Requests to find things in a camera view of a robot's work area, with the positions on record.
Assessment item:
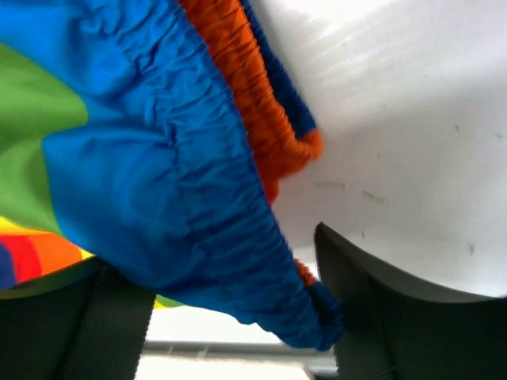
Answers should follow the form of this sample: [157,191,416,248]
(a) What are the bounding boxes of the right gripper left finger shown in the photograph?
[1,258,155,380]

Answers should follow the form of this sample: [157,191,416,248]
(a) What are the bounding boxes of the aluminium front rail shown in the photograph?
[142,340,338,378]

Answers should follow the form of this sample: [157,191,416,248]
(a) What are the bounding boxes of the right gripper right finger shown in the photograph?
[314,223,506,379]

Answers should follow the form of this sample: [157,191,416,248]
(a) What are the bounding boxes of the rainbow striped shorts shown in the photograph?
[1,1,343,351]

